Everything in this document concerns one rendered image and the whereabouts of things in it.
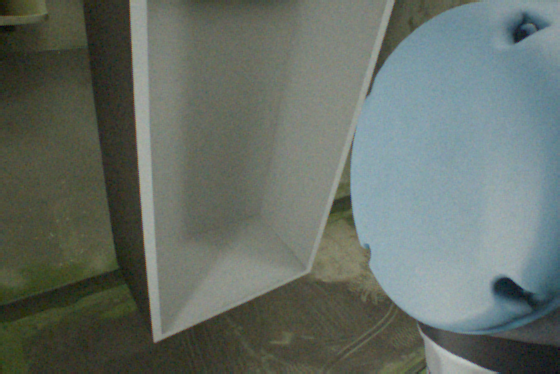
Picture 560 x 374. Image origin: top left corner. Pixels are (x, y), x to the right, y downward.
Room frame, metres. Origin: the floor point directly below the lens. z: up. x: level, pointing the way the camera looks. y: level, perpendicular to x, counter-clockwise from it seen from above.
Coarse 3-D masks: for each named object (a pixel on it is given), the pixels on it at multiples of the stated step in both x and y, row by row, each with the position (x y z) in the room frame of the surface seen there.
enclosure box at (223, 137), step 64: (128, 0) 0.63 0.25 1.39; (192, 0) 1.06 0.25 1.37; (256, 0) 1.18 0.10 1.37; (320, 0) 1.19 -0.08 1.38; (384, 0) 1.00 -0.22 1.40; (128, 64) 0.66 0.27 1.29; (192, 64) 1.10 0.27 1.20; (256, 64) 1.23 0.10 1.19; (320, 64) 1.17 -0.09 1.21; (128, 128) 0.70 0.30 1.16; (192, 128) 1.13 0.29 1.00; (256, 128) 1.29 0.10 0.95; (320, 128) 1.15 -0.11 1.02; (128, 192) 0.76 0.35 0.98; (192, 192) 1.18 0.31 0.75; (256, 192) 1.36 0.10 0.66; (320, 192) 1.13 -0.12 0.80; (128, 256) 0.87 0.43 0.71; (192, 256) 1.12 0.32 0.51; (256, 256) 1.17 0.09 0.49; (192, 320) 0.86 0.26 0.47
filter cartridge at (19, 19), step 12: (0, 0) 1.51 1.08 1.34; (12, 0) 1.52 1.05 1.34; (24, 0) 1.56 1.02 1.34; (36, 0) 1.61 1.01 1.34; (0, 12) 1.50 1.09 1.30; (12, 12) 1.51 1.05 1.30; (24, 12) 1.55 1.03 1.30; (36, 12) 1.60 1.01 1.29; (0, 24) 1.48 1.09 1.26; (12, 24) 1.50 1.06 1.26
